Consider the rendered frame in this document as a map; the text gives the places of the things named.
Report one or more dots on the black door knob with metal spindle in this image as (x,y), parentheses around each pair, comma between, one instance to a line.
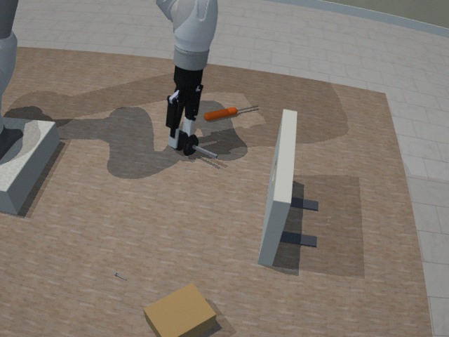
(190,144)

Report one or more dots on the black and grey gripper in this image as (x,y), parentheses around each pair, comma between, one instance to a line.
(185,81)

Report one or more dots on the orange-handled screwdriver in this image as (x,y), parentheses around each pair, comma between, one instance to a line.
(223,113)

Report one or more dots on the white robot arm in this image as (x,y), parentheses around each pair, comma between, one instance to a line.
(194,27)

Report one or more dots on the tan cardboard box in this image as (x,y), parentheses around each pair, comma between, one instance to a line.
(184,313)

